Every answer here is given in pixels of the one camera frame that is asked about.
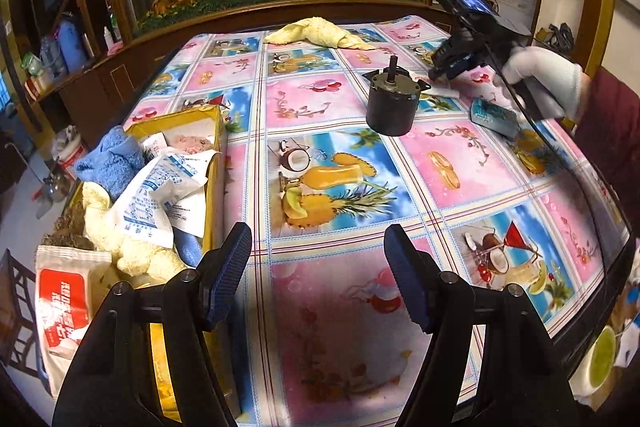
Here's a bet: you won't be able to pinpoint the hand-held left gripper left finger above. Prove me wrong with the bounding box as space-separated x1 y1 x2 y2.
52 222 253 427

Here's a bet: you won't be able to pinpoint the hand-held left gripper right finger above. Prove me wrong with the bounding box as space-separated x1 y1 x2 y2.
384 224 581 427

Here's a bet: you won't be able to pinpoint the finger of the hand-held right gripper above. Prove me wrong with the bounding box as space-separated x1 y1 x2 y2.
429 32 476 70
441 53 482 81

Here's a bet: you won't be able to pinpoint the yellow cardboard box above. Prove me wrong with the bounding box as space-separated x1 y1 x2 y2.
35 104 241 427

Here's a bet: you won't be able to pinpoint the white blue print packet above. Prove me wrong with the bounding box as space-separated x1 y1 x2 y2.
160 151 222 210
107 154 176 249

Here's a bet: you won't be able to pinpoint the red label white packet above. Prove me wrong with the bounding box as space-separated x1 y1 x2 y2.
34 244 113 400

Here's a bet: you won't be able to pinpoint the person's right hand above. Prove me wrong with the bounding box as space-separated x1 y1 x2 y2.
492 46 585 120

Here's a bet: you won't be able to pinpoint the teal small box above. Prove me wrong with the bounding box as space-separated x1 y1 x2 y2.
470 98 519 140

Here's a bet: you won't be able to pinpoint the black tangled item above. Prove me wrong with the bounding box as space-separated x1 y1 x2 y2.
535 23 576 48

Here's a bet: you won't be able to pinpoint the black cylindrical motor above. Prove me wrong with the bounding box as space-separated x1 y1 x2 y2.
362 57 432 138

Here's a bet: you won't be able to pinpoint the pale yellow fluffy towel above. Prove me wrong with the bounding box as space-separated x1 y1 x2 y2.
81 182 188 284

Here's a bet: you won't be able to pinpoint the pink sponge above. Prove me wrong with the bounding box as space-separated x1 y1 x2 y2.
167 133 214 156

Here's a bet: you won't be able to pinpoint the yellow cloth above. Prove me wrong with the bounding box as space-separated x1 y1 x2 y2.
263 17 376 52

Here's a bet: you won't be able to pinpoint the blue towel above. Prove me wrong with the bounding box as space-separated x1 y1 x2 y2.
74 126 203 268

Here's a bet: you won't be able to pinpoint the metal pot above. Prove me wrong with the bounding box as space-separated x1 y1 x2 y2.
42 177 71 204

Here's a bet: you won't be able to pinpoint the white plastic bucket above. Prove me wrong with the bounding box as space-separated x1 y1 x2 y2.
52 132 89 180

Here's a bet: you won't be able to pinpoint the green white round bowl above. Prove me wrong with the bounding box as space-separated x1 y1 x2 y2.
570 324 622 399

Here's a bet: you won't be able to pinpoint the wooden chair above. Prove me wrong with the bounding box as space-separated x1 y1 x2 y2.
0 249 42 379

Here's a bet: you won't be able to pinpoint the dark wooden cabinet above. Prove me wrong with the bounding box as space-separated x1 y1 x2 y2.
55 39 201 148

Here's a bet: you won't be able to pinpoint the red white carton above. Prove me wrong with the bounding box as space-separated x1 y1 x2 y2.
25 74 54 98

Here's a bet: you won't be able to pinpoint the blue plastic bags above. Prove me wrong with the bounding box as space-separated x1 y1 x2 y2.
40 19 94 76

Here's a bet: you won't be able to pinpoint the black cable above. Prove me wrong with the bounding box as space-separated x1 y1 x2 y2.
465 24 608 290

